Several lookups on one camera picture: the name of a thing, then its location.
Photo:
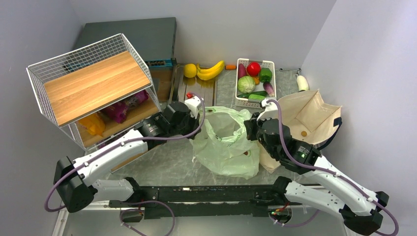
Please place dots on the purple sweet potato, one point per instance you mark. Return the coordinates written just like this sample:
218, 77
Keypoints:
241, 71

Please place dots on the red apple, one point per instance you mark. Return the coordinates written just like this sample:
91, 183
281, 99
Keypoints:
253, 69

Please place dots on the dark grey network switch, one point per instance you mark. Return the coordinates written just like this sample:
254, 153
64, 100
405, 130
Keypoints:
153, 39

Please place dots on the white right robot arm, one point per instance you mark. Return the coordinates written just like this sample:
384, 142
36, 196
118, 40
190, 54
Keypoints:
359, 208

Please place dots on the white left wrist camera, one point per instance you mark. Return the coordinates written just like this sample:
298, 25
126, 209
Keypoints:
194, 103

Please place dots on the yellow snack bag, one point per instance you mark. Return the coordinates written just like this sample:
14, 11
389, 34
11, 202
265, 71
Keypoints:
93, 124

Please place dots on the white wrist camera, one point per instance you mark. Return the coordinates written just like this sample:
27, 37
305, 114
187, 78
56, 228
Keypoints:
272, 110
194, 103

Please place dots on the yellow lemon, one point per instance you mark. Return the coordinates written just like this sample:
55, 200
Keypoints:
190, 70

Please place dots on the dark green cucumber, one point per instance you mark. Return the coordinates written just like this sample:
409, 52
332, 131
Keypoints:
256, 93

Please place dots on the white wire shelf rack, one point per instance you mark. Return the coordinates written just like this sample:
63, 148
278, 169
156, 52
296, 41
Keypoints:
42, 72

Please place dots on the top wooden shelf board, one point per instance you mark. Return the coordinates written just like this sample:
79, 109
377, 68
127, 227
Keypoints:
80, 93

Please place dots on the white plastic basket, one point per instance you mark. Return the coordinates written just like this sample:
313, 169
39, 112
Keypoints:
243, 102

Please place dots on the purple snack bag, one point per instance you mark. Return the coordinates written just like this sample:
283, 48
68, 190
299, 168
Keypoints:
118, 111

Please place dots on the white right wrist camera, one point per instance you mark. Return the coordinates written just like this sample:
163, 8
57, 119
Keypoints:
272, 110

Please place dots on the green cabbage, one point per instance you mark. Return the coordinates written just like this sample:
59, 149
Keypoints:
246, 84

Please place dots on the light green bitter gourd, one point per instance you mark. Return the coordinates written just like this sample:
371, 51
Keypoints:
256, 98

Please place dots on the purple white eggplant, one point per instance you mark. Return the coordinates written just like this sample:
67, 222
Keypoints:
268, 88

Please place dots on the metal tray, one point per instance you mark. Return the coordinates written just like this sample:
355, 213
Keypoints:
180, 86

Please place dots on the white radish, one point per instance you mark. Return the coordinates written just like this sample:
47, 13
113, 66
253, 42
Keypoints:
302, 83

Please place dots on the green bell pepper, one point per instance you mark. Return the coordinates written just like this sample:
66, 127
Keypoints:
265, 75

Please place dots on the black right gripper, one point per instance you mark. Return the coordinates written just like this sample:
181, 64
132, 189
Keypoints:
251, 124

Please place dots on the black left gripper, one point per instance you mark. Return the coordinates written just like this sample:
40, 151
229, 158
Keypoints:
194, 123

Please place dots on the beige canvas tote bag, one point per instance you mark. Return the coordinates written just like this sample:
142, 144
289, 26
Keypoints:
313, 125

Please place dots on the yellow banana bunch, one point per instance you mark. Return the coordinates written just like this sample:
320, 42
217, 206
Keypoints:
211, 73

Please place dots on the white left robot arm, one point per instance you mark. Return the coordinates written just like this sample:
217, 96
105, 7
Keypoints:
78, 182

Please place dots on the green avocado plastic bag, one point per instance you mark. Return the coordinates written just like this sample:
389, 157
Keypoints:
222, 145

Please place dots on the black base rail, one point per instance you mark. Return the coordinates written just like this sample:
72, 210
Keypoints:
216, 200

